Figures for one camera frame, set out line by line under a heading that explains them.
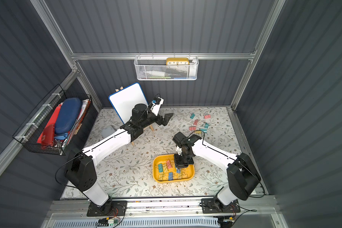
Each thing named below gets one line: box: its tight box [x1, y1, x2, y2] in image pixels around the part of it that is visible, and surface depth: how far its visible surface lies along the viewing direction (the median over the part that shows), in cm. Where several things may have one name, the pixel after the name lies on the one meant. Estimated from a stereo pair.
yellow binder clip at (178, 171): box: [175, 167, 182, 180], surface depth 84 cm
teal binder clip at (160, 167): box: [157, 163, 164, 173], surface depth 88 cm
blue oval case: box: [54, 97, 83, 141], surface depth 74 cm
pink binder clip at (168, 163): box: [165, 159, 172, 170], surface depth 90 cm
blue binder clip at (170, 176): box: [168, 171, 174, 181], surface depth 84 cm
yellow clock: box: [166, 57, 190, 66], surface depth 90 cm
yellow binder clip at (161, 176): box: [158, 171, 168, 182], surface depth 84 cm
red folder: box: [36, 102, 64, 147], surface depth 67 cm
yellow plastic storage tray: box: [152, 153, 196, 184], surface depth 86 cm
